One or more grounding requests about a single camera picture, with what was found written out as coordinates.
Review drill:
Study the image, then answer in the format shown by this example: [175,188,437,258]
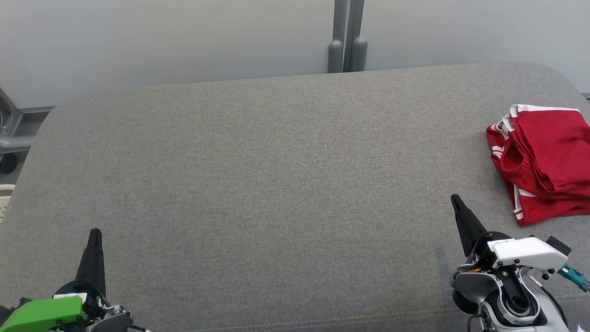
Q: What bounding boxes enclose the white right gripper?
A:
[450,194,568,270]

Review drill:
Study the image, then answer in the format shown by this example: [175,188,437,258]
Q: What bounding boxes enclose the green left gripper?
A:
[0,228,133,332]

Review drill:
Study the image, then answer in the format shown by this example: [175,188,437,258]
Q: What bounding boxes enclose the red basketball jersey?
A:
[486,115,590,226]

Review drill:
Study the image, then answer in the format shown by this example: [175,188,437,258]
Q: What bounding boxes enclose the red shorts with white stripe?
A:
[500,104,590,201]

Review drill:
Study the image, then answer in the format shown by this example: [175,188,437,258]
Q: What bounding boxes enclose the cream perforated laundry basket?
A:
[0,184,16,223]

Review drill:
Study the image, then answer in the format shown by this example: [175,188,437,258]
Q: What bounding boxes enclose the grey fabric sofa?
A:
[0,62,590,332]

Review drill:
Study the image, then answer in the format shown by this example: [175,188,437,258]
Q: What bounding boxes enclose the teal plug camera cable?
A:
[557,263,590,293]

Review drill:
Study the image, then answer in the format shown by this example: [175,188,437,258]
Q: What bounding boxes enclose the grey metal cart frame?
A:
[0,88,56,155]

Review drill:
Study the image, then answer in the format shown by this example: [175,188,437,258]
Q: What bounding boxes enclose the grey partition post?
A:
[348,0,368,72]
[327,0,348,73]

